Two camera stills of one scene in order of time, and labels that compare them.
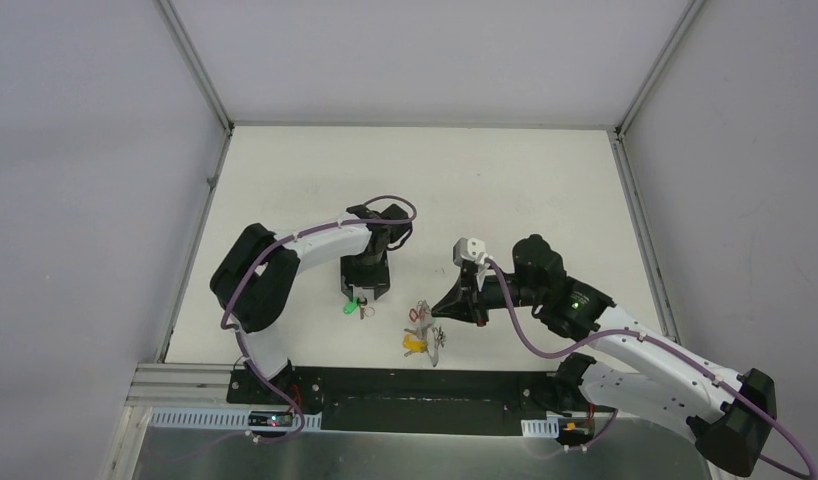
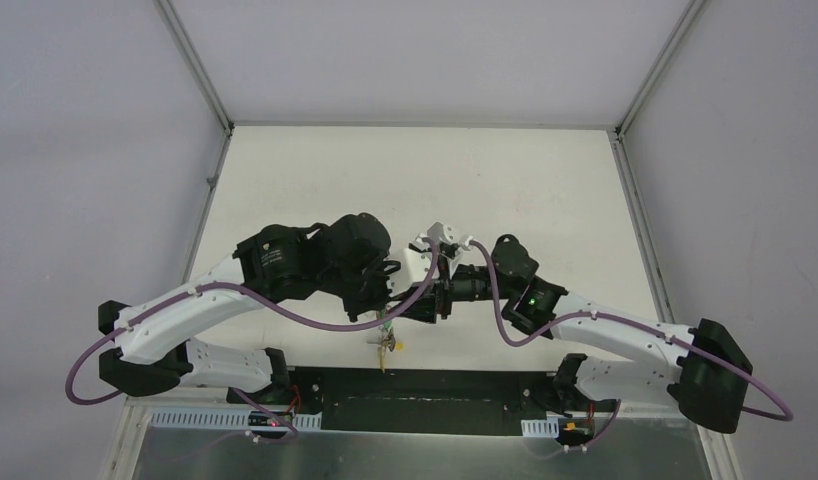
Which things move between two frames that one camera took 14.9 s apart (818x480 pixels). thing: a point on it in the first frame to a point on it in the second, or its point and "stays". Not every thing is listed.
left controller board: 265,418 stays
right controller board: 575,431 stays
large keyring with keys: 427,336 to 385,339
